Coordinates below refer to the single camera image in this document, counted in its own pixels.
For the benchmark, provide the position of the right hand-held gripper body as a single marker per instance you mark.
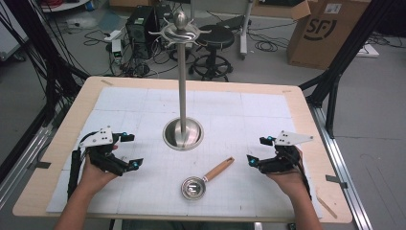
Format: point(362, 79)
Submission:
point(282, 161)

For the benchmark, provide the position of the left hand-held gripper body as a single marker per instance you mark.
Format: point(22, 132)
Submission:
point(99, 137)

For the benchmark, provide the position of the steel utensil rack with hooks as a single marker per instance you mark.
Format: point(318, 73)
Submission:
point(182, 96)

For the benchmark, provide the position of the person's right hand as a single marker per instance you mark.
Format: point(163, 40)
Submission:
point(292, 182)

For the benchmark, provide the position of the person's left hand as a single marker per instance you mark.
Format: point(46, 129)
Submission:
point(91, 179)

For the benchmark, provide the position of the white grid mat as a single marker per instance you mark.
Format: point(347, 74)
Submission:
point(223, 115)

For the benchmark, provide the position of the black tape strip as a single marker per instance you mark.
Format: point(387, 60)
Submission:
point(335, 181)
point(43, 165)

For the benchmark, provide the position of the thin wooden stick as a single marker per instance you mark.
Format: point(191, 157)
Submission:
point(326, 207)

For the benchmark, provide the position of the small white device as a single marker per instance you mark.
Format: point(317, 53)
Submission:
point(117, 49)

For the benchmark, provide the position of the black computer tower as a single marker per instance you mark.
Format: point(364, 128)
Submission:
point(140, 30)

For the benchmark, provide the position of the black round stool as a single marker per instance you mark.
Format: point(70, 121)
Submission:
point(215, 40)

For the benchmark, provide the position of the white stand leg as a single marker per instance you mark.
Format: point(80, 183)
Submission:
point(245, 28)

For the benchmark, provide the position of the large printed cardboard box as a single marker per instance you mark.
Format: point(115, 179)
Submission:
point(322, 35)

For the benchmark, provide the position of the open cardboard box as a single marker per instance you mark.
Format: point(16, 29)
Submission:
point(281, 8)

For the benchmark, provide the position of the flat white power strip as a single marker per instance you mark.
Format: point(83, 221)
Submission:
point(367, 51)

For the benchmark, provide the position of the aluminium rail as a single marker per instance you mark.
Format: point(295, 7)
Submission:
point(341, 166)
point(22, 159)

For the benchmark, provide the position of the black metal frame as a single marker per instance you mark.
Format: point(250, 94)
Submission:
point(338, 70)

